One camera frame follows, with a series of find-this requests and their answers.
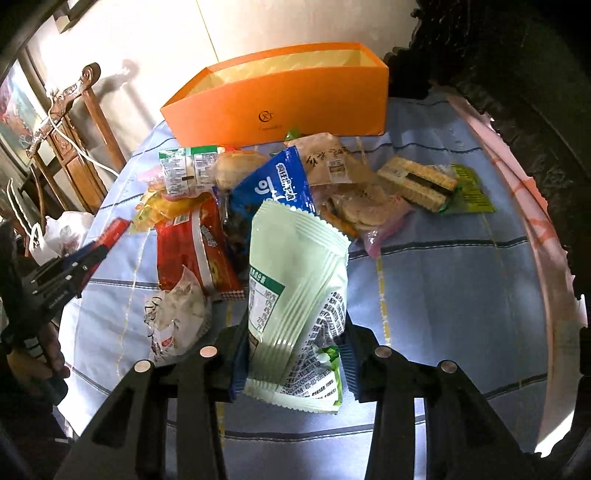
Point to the blue foil packet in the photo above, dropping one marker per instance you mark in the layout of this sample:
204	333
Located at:
272	184

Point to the white slatted frame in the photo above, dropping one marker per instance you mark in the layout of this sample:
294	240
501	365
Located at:
16	203

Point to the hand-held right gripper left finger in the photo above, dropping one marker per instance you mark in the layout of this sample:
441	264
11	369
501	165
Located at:
239	369

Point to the pink-edged clear cookie bag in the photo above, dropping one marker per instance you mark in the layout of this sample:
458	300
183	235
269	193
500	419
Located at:
369	212

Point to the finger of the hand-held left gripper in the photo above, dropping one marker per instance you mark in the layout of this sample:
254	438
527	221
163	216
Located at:
85	277
90	253

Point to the orange striped small packet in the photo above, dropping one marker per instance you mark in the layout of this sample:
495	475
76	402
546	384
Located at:
339	224

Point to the person's left hand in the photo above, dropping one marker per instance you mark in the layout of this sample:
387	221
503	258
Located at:
44	364

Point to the framed wall picture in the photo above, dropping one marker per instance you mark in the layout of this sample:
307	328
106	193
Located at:
18	110

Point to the clear packet with white bun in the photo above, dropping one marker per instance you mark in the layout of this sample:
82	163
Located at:
178	318

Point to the large red noodle packet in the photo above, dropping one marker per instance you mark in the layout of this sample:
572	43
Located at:
194	249

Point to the clear packet with bread roll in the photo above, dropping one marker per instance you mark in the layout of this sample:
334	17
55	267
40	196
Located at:
238	168

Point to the green and white label packet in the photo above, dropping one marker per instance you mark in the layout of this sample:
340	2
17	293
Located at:
184	168

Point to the orange cardboard box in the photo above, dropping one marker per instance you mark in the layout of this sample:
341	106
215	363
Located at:
286	110

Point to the small red packet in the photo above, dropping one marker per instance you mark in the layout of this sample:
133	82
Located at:
113	233

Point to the clear packet with brown pastry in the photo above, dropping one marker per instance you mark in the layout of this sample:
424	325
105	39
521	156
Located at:
330	159

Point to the dark carved wooden furniture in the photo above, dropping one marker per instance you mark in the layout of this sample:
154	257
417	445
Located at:
517	92

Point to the pink cloth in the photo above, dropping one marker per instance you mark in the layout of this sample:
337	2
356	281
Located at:
549	240

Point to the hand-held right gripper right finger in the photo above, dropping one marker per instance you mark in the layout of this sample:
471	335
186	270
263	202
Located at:
353	374

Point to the yellow crinkled packet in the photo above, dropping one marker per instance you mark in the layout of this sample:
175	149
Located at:
168	207

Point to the carved wooden chair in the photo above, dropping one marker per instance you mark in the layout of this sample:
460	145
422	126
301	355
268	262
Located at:
74	138

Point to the pale green ridged packet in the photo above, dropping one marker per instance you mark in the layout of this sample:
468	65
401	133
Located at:
295	281

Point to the white plastic bag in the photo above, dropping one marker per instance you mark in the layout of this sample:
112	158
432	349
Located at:
62	235

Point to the yellow-green cracker packet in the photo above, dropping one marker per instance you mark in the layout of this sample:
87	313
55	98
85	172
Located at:
425	184

